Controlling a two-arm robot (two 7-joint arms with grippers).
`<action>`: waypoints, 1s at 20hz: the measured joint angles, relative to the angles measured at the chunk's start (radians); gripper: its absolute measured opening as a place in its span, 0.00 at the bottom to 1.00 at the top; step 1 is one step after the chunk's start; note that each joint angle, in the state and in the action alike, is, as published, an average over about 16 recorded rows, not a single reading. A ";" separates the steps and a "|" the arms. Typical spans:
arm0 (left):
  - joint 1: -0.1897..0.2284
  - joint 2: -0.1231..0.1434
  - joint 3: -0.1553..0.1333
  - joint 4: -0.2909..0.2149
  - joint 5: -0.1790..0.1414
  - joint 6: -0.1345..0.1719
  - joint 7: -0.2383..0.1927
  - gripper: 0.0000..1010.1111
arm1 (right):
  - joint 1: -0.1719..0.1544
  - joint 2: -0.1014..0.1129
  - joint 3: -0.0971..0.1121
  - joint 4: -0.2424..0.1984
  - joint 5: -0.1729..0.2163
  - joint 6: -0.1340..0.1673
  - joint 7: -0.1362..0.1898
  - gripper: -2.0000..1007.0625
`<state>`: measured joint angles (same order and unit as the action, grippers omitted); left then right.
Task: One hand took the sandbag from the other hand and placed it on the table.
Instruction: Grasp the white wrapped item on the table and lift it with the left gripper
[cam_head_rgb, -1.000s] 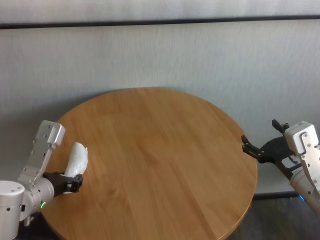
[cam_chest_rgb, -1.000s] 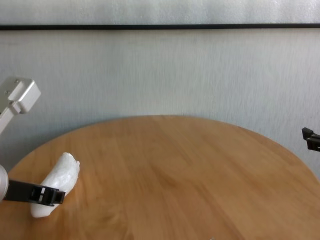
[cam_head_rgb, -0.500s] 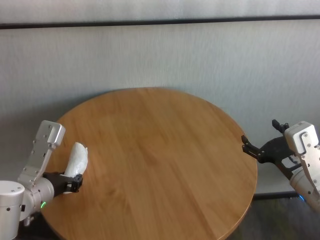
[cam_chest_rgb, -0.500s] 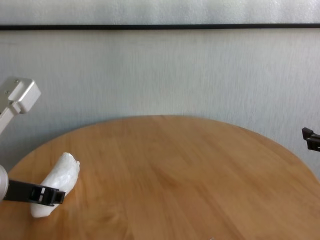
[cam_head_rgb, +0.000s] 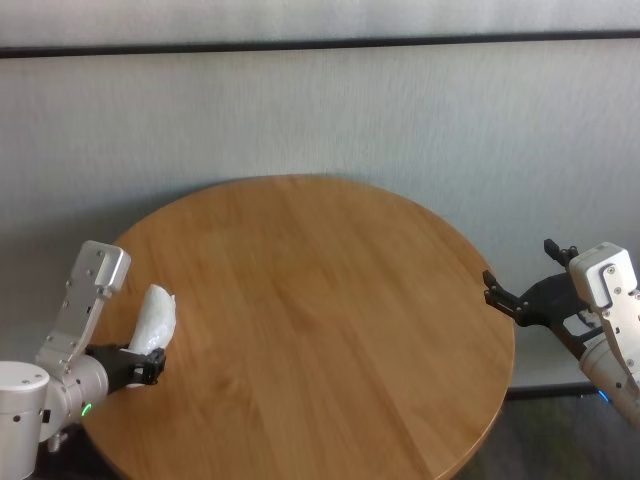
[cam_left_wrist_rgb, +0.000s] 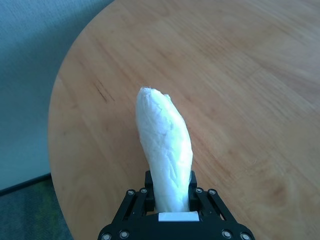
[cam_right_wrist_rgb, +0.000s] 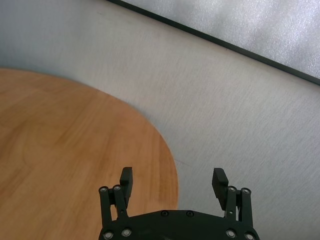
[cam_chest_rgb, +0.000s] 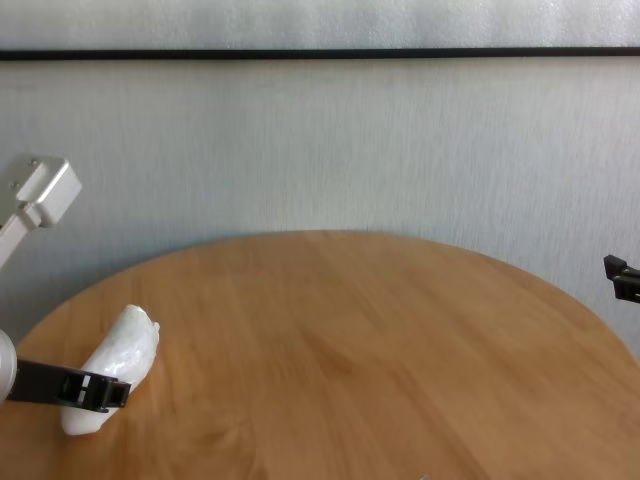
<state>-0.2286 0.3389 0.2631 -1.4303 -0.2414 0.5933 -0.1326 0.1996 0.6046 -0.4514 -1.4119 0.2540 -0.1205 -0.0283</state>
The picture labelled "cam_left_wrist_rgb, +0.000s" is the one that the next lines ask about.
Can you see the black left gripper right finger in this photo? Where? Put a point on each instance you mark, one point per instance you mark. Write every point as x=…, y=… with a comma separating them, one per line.
x=202, y=200

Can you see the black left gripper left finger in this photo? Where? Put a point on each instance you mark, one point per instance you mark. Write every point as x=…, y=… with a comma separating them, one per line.
x=140, y=202

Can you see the white sandbag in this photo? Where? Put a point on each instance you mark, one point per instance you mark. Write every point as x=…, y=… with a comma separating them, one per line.
x=165, y=140

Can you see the black baseboard strip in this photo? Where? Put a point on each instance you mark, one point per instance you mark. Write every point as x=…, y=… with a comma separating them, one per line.
x=25, y=185

